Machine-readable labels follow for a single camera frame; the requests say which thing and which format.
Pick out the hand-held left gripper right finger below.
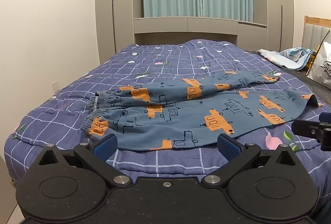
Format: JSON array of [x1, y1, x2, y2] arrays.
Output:
[[202, 133, 298, 187]]

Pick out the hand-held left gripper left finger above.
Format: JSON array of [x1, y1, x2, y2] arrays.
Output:
[[37, 133, 131, 188]]

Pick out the blue pants with orange print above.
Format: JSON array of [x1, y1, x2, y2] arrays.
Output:
[[81, 70, 324, 151]]

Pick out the white shopping bag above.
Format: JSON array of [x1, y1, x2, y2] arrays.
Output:
[[306, 33, 331, 90]]

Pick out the light blue blanket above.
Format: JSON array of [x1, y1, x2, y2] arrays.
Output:
[[257, 47, 315, 71]]

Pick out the wooden padded headboard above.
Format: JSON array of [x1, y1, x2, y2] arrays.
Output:
[[302, 15, 331, 52]]

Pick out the blue checked floral quilt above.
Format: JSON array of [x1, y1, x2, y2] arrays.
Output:
[[4, 39, 327, 204]]

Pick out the grey tall wardrobe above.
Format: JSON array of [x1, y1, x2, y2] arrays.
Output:
[[94, 0, 144, 64], [252, 0, 295, 52]]

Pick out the beige headboard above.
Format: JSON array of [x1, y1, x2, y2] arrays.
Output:
[[133, 16, 268, 46]]

